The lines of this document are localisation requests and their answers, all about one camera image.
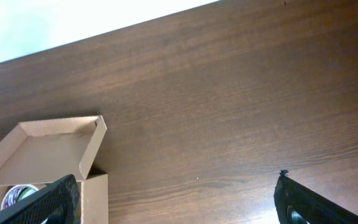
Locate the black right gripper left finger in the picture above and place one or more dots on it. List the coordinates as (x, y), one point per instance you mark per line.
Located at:
(56, 204)

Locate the green tape roll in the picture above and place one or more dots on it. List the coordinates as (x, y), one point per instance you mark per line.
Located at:
(27, 192)

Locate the brown cardboard box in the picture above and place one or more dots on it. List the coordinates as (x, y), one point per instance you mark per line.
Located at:
(37, 153)

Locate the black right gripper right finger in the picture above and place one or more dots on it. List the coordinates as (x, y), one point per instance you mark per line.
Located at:
(296, 203)

